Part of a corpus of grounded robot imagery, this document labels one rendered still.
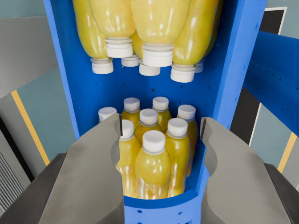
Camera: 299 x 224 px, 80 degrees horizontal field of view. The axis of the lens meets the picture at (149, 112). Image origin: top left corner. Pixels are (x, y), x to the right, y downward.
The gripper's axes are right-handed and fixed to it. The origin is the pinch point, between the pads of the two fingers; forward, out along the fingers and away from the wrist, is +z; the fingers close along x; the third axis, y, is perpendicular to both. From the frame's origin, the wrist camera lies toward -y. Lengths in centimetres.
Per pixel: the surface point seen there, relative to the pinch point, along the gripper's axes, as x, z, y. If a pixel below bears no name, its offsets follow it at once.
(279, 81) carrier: 40, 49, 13
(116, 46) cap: -6.3, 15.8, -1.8
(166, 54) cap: 0.6, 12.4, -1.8
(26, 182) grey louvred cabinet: -137, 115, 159
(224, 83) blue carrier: 6.9, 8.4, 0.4
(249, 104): 71, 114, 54
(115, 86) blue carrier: -10.4, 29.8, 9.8
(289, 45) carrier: 48, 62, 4
